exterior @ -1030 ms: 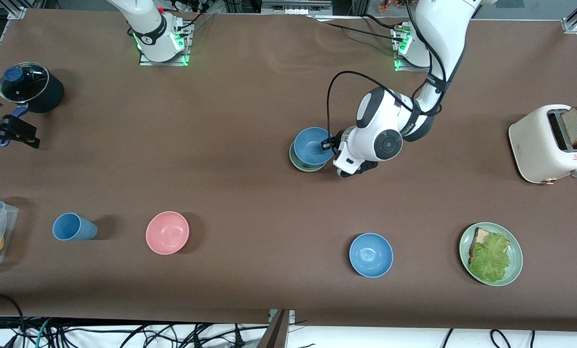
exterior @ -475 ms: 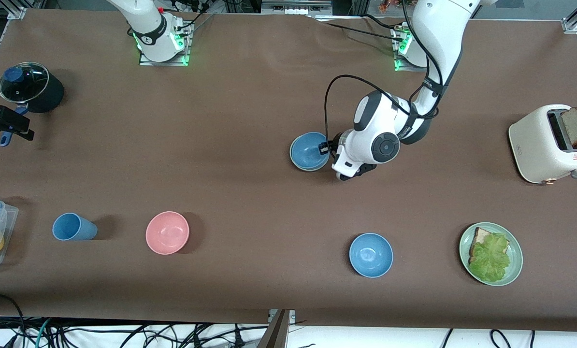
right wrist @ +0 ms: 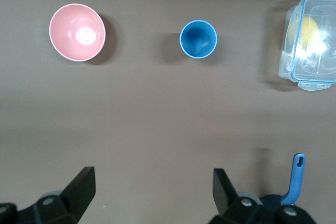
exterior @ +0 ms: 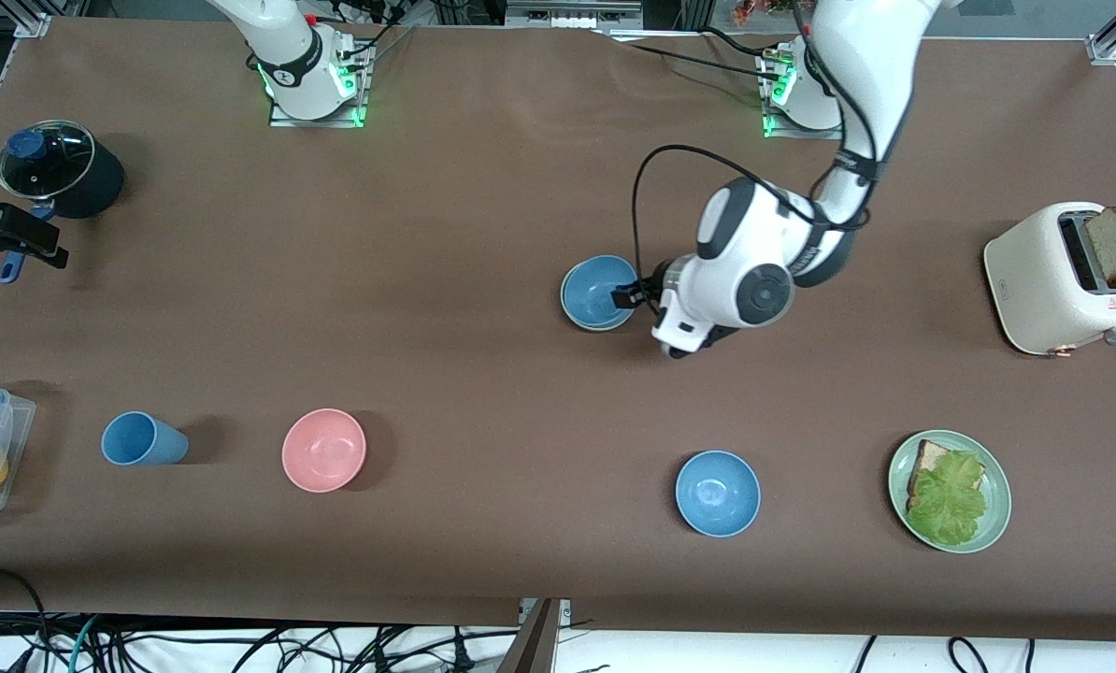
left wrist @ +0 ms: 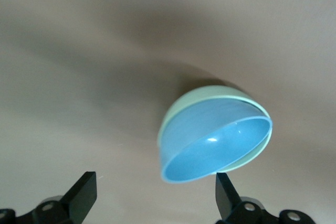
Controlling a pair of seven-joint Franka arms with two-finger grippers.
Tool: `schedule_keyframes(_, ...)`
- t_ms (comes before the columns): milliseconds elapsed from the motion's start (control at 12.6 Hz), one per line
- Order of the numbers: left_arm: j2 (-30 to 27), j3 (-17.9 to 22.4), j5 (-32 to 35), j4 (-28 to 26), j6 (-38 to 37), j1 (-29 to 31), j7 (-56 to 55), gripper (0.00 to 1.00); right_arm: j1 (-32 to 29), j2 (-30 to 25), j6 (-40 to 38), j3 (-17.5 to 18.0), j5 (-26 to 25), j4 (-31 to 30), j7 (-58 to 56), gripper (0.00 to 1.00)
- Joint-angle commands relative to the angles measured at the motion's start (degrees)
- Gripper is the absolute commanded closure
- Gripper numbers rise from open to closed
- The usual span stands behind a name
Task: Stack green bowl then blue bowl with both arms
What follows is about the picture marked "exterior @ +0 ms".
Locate blue bowl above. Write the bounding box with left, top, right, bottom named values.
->
left=675, top=450, right=762, bottom=538
left=563, top=255, right=638, bottom=328

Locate green bowl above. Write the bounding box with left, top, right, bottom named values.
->
left=560, top=256, right=640, bottom=333

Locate pink bowl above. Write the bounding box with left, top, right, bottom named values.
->
left=281, top=408, right=368, bottom=494

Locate glass pot lid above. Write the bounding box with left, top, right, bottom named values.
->
left=0, top=120, right=97, bottom=200

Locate blue cup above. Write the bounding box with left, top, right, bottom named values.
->
left=101, top=411, right=190, bottom=466

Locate light toast slice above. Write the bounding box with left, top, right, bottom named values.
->
left=907, top=439, right=966, bottom=510

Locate grey power strip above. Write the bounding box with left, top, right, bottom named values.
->
left=505, top=0, right=645, bottom=30

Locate green lettuce leaf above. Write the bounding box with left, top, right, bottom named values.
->
left=906, top=451, right=989, bottom=549

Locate cream toaster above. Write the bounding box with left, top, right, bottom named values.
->
left=982, top=202, right=1116, bottom=359

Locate green plate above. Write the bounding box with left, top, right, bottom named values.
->
left=888, top=430, right=1013, bottom=554

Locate dark brown bread slice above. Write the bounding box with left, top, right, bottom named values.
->
left=1083, top=206, right=1116, bottom=287

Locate black camera cable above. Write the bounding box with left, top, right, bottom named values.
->
left=630, top=144, right=875, bottom=305

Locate dark saucepan blue handle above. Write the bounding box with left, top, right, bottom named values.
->
left=0, top=120, right=126, bottom=284

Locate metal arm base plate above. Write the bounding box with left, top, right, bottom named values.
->
left=760, top=51, right=864, bottom=142
left=266, top=67, right=373, bottom=130

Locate black table cable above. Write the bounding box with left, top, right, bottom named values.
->
left=614, top=26, right=788, bottom=85

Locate dark metal post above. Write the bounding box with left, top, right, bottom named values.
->
left=496, top=598, right=561, bottom=673

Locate green floor cable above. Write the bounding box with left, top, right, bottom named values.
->
left=68, top=615, right=103, bottom=673

